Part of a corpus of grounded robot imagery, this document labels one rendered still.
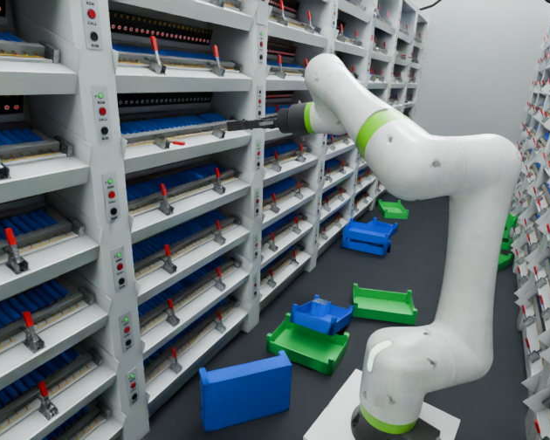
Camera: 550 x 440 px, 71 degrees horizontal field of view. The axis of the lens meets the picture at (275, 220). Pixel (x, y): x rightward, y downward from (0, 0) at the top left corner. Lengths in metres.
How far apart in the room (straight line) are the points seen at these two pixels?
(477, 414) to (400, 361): 0.92
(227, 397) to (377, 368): 0.67
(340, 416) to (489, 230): 0.53
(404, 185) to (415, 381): 0.38
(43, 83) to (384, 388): 0.90
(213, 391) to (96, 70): 0.97
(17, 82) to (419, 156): 0.74
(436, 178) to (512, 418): 1.20
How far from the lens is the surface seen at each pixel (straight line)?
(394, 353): 0.83
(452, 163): 0.73
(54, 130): 1.06
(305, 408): 1.54
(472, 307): 0.89
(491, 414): 1.74
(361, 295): 2.19
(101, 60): 1.00
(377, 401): 0.88
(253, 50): 1.49
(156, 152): 1.12
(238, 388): 1.37
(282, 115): 1.19
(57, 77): 0.94
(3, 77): 0.89
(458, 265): 0.87
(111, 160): 1.02
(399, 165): 0.70
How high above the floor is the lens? 1.11
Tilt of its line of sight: 20 degrees down
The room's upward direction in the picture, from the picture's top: 2 degrees clockwise
